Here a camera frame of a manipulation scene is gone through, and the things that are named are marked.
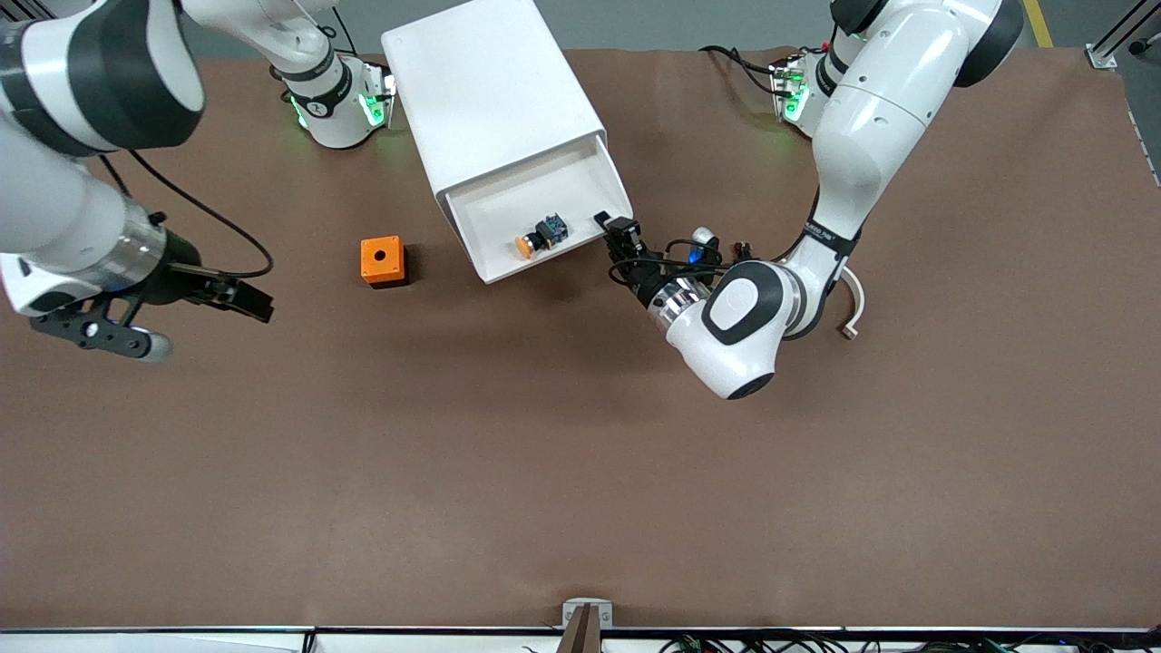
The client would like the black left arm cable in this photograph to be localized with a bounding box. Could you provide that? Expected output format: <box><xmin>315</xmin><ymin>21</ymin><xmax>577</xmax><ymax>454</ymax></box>
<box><xmin>608</xmin><ymin>238</ymin><xmax>727</xmax><ymax>288</ymax></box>

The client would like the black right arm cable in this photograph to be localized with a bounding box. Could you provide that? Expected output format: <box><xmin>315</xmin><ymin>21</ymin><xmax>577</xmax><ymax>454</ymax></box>
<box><xmin>100</xmin><ymin>150</ymin><xmax>275</xmax><ymax>278</ymax></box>

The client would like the orange box with hole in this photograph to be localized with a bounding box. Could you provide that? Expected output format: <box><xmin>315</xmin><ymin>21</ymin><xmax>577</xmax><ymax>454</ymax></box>
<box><xmin>360</xmin><ymin>236</ymin><xmax>409</xmax><ymax>289</ymax></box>

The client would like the grey metal bracket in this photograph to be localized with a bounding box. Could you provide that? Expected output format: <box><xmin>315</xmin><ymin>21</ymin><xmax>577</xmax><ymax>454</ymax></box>
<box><xmin>562</xmin><ymin>599</ymin><xmax>613</xmax><ymax>629</ymax></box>

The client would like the black base cable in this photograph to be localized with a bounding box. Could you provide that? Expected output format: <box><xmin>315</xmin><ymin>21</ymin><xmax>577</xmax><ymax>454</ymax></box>
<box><xmin>698</xmin><ymin>44</ymin><xmax>783</xmax><ymax>94</ymax></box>

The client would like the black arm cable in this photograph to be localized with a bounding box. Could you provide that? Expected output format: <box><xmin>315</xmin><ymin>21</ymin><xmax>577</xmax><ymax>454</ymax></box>
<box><xmin>100</xmin><ymin>150</ymin><xmax>275</xmax><ymax>278</ymax></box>
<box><xmin>608</xmin><ymin>238</ymin><xmax>727</xmax><ymax>288</ymax></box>

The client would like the orange push button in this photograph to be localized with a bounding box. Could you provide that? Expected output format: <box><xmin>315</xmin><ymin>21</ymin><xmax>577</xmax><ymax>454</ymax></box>
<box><xmin>514</xmin><ymin>214</ymin><xmax>570</xmax><ymax>259</ymax></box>

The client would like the white curved bracket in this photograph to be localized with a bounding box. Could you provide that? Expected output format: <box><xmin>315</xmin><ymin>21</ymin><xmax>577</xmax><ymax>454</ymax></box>
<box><xmin>839</xmin><ymin>263</ymin><xmax>866</xmax><ymax>341</ymax></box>

